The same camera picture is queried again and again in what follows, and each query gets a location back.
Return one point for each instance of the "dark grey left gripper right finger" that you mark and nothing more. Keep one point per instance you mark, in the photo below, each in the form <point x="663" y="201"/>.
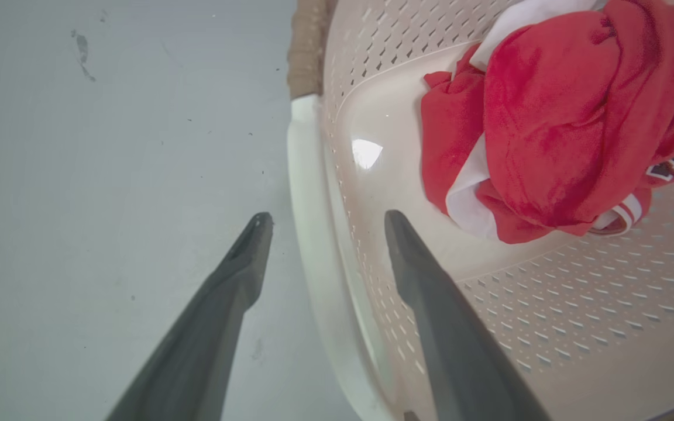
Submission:
<point x="460" y="351"/>

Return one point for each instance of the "white perforated plastic laundry basket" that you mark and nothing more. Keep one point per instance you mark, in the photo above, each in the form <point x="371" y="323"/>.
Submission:
<point x="547" y="327"/>

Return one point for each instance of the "red and white garment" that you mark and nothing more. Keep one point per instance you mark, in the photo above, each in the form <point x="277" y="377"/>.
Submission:
<point x="553" y="117"/>

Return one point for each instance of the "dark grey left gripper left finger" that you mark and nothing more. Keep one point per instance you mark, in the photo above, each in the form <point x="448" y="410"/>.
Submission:
<point x="196" y="345"/>

